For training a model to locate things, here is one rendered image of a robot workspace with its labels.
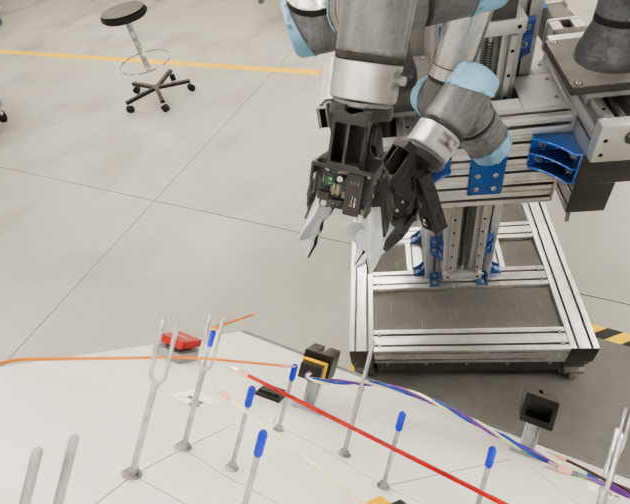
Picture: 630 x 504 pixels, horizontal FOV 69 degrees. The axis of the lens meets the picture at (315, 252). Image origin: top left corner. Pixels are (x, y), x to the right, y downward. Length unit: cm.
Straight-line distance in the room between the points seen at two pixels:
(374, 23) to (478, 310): 147
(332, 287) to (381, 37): 177
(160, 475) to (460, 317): 147
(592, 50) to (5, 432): 119
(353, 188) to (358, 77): 11
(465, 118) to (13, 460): 69
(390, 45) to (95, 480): 48
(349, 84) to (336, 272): 178
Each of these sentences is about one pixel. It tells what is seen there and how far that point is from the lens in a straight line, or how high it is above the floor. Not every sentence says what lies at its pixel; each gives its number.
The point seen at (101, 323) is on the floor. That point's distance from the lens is 250.
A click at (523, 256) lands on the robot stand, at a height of 21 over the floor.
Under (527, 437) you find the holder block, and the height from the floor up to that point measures 94.
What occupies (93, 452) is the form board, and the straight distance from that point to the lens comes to 50.
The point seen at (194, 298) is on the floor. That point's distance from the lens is 235.
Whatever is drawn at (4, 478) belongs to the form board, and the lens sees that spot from 47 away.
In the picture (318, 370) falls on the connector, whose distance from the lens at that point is 63.
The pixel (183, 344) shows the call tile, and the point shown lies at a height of 113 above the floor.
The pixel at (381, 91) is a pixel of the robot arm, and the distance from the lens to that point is 50.
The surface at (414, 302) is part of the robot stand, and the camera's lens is 185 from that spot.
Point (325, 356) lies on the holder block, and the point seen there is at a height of 115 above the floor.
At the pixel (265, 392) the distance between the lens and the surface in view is 70.
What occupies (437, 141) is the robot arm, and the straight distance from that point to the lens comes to 74.
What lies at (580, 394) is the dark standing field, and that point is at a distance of 199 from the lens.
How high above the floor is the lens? 172
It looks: 47 degrees down
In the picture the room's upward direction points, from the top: 13 degrees counter-clockwise
